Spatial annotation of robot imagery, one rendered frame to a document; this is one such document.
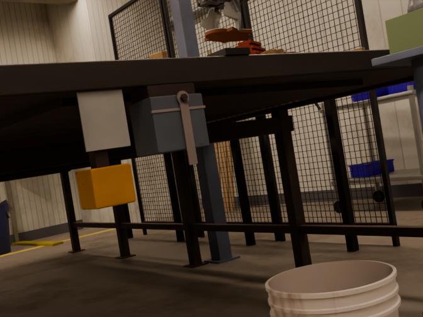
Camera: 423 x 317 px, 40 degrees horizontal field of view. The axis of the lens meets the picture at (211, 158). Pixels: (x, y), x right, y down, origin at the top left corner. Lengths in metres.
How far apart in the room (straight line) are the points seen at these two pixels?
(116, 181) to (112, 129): 0.11
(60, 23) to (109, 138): 6.53
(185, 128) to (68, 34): 6.34
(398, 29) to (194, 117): 0.60
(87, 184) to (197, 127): 0.28
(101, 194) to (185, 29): 2.71
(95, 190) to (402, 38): 0.87
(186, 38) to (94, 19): 3.48
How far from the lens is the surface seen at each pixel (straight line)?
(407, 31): 1.58
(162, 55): 1.46
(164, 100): 1.25
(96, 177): 1.15
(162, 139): 1.23
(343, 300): 1.26
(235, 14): 1.68
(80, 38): 7.29
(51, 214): 7.54
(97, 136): 1.19
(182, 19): 3.79
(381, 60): 1.58
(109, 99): 1.21
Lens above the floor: 0.69
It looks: level
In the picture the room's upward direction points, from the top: 9 degrees counter-clockwise
